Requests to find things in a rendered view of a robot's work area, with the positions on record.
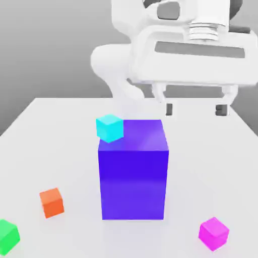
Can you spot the small magenta cube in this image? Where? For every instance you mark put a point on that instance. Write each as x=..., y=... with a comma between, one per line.
x=213, y=233

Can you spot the small cyan cube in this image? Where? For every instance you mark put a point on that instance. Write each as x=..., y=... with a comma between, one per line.
x=109, y=129

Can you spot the large purple box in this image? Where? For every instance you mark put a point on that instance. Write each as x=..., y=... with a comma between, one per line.
x=133, y=177

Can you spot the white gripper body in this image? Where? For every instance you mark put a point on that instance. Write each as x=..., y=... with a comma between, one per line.
x=145, y=66

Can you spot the small green cube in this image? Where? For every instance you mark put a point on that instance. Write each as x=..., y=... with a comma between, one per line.
x=8, y=236

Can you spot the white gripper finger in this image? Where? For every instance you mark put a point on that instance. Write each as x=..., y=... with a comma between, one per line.
x=224, y=106
x=168, y=108

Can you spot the small orange cube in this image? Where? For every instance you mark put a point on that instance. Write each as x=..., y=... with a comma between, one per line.
x=52, y=203

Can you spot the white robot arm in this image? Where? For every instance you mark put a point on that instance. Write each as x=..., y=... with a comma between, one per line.
x=121, y=60

